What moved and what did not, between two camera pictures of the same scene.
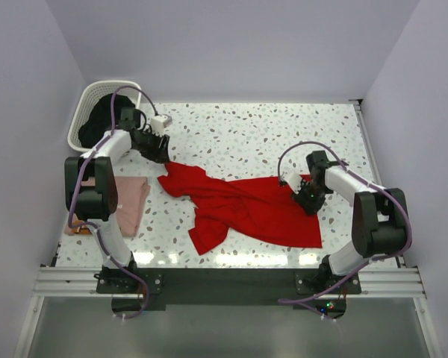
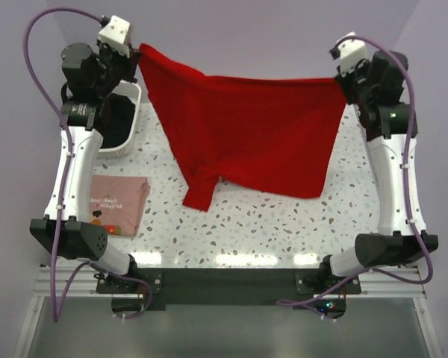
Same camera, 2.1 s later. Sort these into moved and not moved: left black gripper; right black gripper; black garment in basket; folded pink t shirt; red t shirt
Moved: red t shirt; right black gripper; left black gripper
Not moved: folded pink t shirt; black garment in basket
